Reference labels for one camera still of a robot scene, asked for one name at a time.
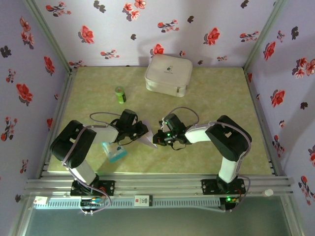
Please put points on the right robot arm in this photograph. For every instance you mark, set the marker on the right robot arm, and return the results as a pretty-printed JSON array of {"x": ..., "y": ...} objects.
[{"x": 229, "y": 140}]

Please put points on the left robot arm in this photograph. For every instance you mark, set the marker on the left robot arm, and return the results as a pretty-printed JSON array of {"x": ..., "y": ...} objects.
[{"x": 71, "y": 145}]

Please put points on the green bottle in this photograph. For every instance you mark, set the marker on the green bottle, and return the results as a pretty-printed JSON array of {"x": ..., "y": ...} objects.
[{"x": 120, "y": 94}]

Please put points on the blue wet wipes pack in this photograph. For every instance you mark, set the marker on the blue wet wipes pack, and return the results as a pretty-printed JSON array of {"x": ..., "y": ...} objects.
[{"x": 115, "y": 153}]

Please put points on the white zip case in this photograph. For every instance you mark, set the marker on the white zip case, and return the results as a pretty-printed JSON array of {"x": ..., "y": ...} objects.
[{"x": 167, "y": 73}]

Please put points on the white label card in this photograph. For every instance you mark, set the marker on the white label card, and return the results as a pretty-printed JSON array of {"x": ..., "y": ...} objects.
[{"x": 143, "y": 200}]

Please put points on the white round cap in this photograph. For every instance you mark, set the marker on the white round cap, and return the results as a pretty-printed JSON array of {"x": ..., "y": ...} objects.
[{"x": 268, "y": 192}]

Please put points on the small white red tag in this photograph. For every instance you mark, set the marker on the small white red tag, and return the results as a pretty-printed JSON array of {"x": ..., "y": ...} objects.
[{"x": 40, "y": 200}]

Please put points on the long aluminium frame rail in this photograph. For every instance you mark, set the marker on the long aluminium frame rail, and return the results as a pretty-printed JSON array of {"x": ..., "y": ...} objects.
[{"x": 160, "y": 183}]

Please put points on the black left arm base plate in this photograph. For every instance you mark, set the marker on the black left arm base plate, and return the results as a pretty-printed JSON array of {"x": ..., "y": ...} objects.
[{"x": 108, "y": 188}]

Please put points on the aluminium table edge rail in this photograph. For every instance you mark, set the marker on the aluminium table edge rail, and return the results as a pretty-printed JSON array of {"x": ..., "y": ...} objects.
[
  {"x": 255, "y": 98},
  {"x": 65, "y": 98}
]

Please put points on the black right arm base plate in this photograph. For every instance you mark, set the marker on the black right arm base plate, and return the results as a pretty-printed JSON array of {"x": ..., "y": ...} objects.
[{"x": 209, "y": 186}]

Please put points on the aluminium corner post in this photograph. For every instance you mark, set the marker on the aluminium corner post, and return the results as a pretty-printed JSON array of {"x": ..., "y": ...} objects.
[
  {"x": 50, "y": 37},
  {"x": 262, "y": 37}
]

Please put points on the aluminium frame leg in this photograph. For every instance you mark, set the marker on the aluminium frame leg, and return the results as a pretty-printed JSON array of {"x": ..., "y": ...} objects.
[
  {"x": 291, "y": 216},
  {"x": 21, "y": 216}
]

